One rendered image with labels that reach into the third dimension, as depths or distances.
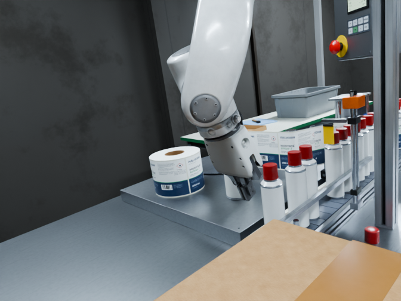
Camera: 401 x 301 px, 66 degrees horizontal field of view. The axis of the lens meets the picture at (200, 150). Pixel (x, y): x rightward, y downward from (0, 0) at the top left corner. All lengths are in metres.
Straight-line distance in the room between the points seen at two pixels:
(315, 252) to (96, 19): 3.02
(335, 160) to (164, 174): 0.58
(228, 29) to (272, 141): 0.77
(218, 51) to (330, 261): 0.29
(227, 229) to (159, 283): 0.23
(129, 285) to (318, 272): 0.61
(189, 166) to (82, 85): 2.07
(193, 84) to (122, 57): 2.78
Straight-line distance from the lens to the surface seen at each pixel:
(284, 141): 1.16
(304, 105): 2.92
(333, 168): 1.01
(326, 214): 0.95
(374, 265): 0.33
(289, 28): 4.80
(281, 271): 0.31
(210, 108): 0.46
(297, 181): 0.81
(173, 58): 0.53
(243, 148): 0.58
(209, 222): 0.94
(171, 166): 1.12
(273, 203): 0.73
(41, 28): 3.06
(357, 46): 0.94
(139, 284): 0.84
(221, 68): 0.44
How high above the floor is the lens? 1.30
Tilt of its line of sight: 13 degrees down
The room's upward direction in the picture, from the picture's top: 8 degrees counter-clockwise
